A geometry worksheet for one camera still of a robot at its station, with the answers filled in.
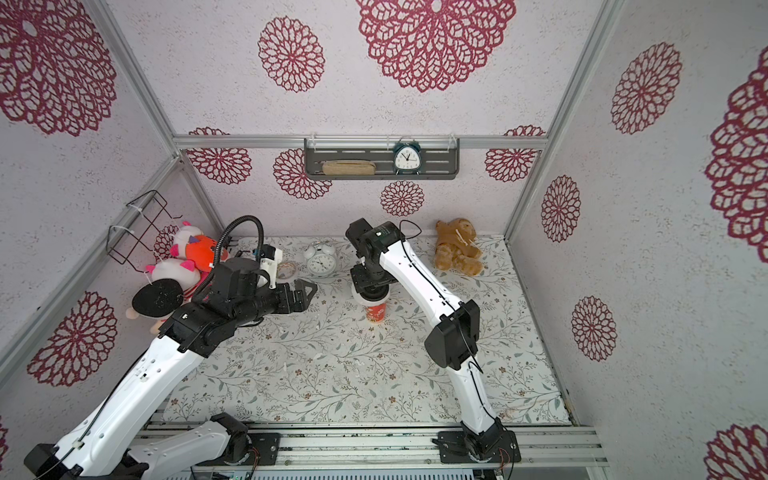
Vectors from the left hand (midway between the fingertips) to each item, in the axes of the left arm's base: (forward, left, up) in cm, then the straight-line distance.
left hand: (302, 291), depth 71 cm
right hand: (+10, -15, -10) cm, 21 cm away
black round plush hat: (+1, +38, -6) cm, 39 cm away
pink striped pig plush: (+12, +38, -9) cm, 40 cm away
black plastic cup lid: (+6, -17, -11) cm, 21 cm away
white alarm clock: (+26, +3, -22) cm, 34 cm away
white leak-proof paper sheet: (+4, -16, -12) cm, 20 cm away
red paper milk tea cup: (+6, -17, -20) cm, 27 cm away
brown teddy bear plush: (+33, -45, -22) cm, 60 cm away
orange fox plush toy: (+19, +35, -8) cm, 41 cm away
